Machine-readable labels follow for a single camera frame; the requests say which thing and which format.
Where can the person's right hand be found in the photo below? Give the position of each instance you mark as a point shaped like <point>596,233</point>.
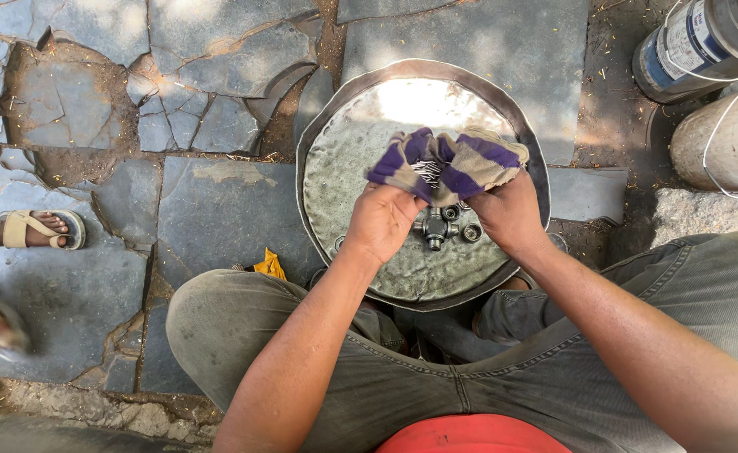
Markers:
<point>513,214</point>

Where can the person's left hand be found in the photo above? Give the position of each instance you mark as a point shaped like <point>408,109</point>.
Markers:
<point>378,223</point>

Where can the purple beige striped cloth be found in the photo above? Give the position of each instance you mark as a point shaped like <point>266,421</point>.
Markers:
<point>469,160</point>

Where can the small metal part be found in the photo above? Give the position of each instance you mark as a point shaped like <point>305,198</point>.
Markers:
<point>339,243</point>

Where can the metal universal joint cross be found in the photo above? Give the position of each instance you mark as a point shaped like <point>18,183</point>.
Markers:
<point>435,231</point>

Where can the round dented metal tray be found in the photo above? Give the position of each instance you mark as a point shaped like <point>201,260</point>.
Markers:
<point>350,163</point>

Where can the yellow rag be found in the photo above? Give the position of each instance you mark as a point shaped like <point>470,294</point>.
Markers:
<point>270,264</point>

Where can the person's grey trousers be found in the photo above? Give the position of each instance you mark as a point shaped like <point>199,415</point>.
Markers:
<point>532,390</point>

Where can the grey concrete block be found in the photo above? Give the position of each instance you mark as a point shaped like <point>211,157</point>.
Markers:
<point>708,217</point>

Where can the beige dusty can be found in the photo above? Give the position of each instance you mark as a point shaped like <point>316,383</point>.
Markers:
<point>727,145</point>

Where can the person's red shirt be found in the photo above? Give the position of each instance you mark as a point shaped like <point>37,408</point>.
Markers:
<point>469,435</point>

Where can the blue white labelled can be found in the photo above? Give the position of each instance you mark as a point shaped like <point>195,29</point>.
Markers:
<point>690,44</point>

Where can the beige grey sandal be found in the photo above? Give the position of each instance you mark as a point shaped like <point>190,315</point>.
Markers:
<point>17,229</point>

